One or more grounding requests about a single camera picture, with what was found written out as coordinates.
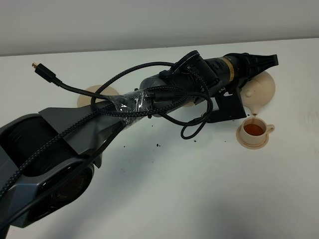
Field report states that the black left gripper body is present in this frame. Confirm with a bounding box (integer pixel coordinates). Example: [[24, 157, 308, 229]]
[[209, 53, 247, 88]]

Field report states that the beige teapot saucer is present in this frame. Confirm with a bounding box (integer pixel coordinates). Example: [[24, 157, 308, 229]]
[[77, 85, 120, 108]]

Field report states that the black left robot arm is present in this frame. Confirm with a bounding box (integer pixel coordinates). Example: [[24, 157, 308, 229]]
[[0, 51, 278, 228]]

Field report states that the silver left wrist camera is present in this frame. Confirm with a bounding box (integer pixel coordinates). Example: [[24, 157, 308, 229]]
[[206, 88, 247, 123]]

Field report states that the beige ceramic teapot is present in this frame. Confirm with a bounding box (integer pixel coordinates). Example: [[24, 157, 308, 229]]
[[241, 71, 276, 116]]

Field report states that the near beige teacup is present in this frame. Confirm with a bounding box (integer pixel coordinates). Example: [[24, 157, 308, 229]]
[[241, 117, 275, 135]]

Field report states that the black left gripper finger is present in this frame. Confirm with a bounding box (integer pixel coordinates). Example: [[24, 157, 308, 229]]
[[240, 53, 278, 75], [234, 72, 260, 88]]

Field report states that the beige cup saucer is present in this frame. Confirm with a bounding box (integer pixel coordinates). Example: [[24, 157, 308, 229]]
[[236, 126, 269, 150], [153, 101, 195, 118]]

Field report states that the far beige cup saucer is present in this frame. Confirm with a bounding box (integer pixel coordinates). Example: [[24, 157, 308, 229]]
[[153, 101, 195, 118]]

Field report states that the near beige cup saucer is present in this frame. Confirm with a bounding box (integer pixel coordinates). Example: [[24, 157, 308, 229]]
[[236, 126, 269, 150]]

